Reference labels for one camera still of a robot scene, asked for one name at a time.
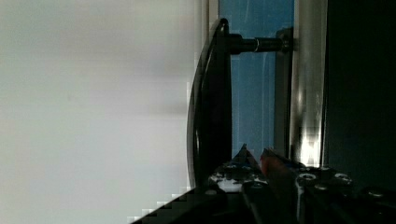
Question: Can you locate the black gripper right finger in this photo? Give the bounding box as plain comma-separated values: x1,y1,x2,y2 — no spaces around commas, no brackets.
260,147,299,224

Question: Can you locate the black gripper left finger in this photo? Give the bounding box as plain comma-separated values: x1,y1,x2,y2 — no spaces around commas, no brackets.
207,144,267,192

